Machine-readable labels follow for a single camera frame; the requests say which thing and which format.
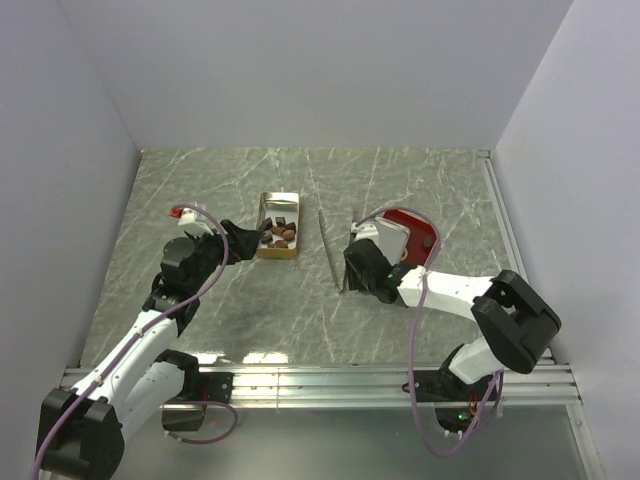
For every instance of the gold tin box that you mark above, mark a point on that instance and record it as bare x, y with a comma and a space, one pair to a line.
279, 204

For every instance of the red tin tray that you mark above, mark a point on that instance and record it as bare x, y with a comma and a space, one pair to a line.
420, 230

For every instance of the aluminium rail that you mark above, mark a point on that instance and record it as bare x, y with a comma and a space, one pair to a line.
512, 255
343, 386

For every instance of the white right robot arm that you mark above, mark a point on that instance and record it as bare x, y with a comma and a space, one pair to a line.
461, 296

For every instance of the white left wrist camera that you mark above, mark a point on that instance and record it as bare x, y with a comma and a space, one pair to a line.
190, 222

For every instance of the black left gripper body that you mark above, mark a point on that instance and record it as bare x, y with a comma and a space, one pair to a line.
210, 250

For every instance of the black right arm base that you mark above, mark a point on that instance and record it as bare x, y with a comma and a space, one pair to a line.
456, 402

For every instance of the aluminium front rail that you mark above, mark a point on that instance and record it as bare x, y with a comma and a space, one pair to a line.
343, 386

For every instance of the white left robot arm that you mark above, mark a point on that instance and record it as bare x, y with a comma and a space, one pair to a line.
83, 430

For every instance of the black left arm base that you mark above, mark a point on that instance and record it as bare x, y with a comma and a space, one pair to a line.
208, 399

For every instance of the metal tweezers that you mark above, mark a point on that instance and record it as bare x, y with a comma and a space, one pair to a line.
340, 283

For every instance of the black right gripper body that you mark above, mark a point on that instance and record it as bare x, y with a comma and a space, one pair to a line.
356, 281

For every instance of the silver tin lid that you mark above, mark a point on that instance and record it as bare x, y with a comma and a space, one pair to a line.
392, 239

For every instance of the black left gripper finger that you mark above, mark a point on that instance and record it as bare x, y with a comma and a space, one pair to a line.
238, 253
239, 238

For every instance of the dark chocolate piece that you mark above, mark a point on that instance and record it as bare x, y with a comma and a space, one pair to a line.
266, 224

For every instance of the aluminium right rail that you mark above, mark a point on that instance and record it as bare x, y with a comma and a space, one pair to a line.
512, 255

